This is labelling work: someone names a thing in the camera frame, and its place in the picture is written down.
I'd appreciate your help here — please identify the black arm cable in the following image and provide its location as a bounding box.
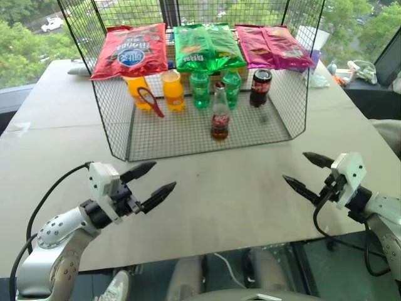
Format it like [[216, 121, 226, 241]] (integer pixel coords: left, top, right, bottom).
[[313, 184, 392, 277], [9, 161, 95, 301]]

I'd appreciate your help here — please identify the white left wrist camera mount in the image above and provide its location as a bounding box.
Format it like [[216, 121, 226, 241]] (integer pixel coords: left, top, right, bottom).
[[88, 162, 123, 225]]

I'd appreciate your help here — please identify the glass cola bottle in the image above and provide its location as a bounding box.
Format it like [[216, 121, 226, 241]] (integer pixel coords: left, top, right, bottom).
[[210, 82, 230, 141]]

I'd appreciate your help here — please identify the pink chip bag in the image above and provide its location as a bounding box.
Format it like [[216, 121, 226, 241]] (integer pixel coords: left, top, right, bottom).
[[234, 24, 316, 70]]

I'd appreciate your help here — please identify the green soda plastic bottle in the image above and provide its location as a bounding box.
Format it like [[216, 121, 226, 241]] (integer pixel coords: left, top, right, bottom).
[[189, 71, 211, 110], [221, 69, 242, 110]]

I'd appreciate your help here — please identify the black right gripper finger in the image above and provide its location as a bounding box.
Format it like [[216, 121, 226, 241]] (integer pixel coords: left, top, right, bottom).
[[282, 174, 322, 206], [302, 152, 335, 169]]

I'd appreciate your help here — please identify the white paper bag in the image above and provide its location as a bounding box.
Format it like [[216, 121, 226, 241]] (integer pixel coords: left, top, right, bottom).
[[294, 24, 331, 63]]

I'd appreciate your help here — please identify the red chip bag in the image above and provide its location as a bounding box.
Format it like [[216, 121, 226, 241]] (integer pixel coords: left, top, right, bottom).
[[90, 22, 170, 82]]

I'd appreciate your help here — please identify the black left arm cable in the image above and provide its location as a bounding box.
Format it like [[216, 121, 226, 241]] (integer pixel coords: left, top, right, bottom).
[[9, 161, 95, 301]]

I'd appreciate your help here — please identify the black wire mesh rack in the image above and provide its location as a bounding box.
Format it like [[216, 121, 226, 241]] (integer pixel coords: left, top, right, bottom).
[[56, 0, 326, 162]]

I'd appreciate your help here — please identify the orange soda plastic bottle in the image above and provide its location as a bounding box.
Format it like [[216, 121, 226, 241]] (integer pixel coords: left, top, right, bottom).
[[161, 69, 186, 112], [124, 75, 154, 112]]

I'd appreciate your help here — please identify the green chip bag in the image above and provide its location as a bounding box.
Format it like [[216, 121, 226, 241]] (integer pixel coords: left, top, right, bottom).
[[172, 22, 247, 75]]

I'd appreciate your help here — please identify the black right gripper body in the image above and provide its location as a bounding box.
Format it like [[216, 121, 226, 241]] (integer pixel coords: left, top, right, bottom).
[[319, 174, 346, 204]]

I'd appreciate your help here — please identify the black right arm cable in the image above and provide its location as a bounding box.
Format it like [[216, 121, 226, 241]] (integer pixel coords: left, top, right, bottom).
[[313, 184, 392, 277]]

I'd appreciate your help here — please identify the white sneaker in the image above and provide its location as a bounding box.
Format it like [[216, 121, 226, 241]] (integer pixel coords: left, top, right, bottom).
[[93, 270, 131, 301]]

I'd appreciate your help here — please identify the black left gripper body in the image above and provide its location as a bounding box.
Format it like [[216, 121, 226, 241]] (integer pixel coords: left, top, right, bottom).
[[109, 179, 145, 218]]

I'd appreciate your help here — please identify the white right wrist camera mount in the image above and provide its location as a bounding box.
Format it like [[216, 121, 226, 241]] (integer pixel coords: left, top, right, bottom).
[[330, 152, 367, 210]]

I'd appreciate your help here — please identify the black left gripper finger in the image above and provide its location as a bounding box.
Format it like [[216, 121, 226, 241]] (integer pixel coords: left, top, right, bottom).
[[120, 161, 157, 184], [141, 181, 177, 215]]

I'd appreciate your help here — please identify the grey cloth bundle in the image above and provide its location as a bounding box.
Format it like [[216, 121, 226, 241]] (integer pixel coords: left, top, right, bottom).
[[346, 59, 378, 85]]

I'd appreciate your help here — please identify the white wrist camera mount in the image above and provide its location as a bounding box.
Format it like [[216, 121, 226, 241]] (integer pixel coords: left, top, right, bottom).
[[330, 152, 367, 210], [88, 162, 123, 225]]

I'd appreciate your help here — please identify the white cable under table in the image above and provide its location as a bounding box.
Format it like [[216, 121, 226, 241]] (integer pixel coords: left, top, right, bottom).
[[213, 251, 248, 290]]

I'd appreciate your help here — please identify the dark cola can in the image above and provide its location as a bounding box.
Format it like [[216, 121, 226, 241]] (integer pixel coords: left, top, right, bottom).
[[249, 68, 273, 108]]

